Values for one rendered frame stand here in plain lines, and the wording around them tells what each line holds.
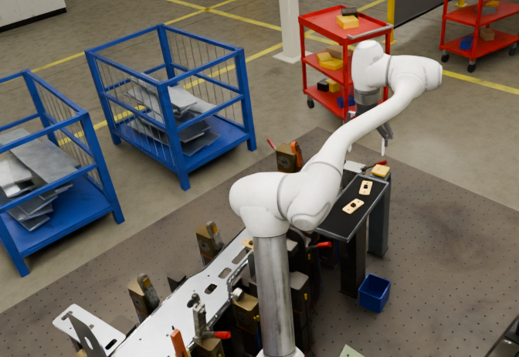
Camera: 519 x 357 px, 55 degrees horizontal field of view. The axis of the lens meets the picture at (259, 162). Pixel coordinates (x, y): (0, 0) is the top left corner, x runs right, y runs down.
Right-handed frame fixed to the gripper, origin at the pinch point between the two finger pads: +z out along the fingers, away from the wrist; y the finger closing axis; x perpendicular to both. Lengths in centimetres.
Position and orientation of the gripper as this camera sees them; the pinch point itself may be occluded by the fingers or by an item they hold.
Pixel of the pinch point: (366, 148)
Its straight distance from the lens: 190.8
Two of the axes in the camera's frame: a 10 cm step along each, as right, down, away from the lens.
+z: 1.1, 8.2, 5.6
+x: -3.5, 5.6, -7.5
